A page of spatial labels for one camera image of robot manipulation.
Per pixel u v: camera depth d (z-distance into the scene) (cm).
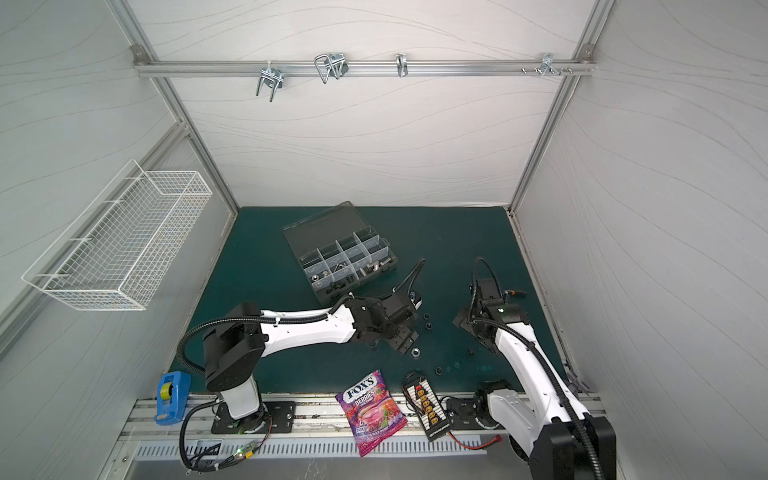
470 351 83
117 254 68
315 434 72
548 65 76
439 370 80
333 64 77
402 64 78
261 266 101
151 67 78
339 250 104
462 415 74
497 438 71
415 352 84
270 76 78
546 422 41
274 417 74
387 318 63
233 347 44
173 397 73
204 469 69
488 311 58
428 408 73
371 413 72
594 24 73
